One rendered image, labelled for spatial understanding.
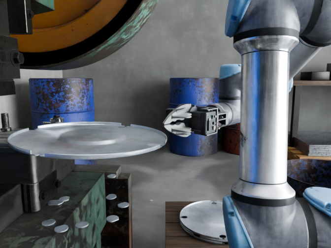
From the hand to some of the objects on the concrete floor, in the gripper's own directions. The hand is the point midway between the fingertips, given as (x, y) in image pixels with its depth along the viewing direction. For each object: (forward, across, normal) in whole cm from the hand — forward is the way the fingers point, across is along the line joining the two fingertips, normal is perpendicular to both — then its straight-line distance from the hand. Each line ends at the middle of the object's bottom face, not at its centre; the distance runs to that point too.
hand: (164, 123), depth 73 cm
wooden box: (-36, +78, +4) cm, 86 cm away
